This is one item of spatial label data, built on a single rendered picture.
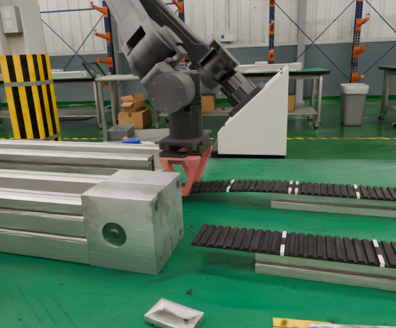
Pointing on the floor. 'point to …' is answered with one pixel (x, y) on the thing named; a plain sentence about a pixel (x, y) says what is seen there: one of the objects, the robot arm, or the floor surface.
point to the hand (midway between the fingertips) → (188, 185)
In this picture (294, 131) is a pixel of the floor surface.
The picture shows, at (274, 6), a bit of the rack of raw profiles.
